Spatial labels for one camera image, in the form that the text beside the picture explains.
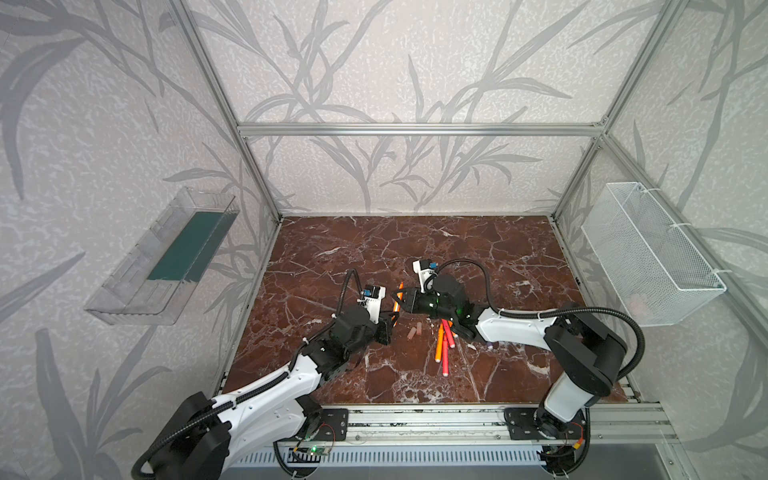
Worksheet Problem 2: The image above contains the yellow-orange highlighter pen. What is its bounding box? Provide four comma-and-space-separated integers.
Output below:
434, 325, 444, 363

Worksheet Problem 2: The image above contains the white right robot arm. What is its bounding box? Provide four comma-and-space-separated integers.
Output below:
393, 275, 627, 431

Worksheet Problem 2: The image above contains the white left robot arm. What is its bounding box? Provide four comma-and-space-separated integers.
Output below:
131, 305, 399, 479

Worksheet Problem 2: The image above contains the pink highlighter pen upper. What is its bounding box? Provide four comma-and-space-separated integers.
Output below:
443, 325, 455, 349

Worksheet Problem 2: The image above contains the pink highlighter pen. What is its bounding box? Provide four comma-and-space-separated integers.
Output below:
441, 345, 450, 377
443, 325, 455, 349

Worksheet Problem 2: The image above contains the pink highlighter pen lower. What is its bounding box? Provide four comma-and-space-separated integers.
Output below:
441, 345, 450, 377

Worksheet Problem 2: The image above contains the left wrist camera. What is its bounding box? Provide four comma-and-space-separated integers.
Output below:
358, 284, 386, 324

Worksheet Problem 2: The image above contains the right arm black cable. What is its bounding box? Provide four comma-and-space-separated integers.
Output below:
434, 257, 646, 385

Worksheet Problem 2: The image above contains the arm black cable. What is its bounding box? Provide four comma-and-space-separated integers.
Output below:
130, 268, 364, 480
434, 257, 646, 385

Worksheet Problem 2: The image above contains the clear plastic wall tray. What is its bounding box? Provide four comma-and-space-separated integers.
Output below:
84, 187, 240, 326

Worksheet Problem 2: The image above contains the white wire mesh basket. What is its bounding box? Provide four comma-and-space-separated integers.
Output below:
582, 182, 727, 327

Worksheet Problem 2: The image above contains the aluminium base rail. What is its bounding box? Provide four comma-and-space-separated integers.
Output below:
179, 403, 679, 480

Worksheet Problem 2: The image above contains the aluminium cage frame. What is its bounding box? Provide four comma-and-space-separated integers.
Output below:
167, 0, 768, 421

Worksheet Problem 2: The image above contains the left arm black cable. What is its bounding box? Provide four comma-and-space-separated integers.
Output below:
130, 268, 364, 480

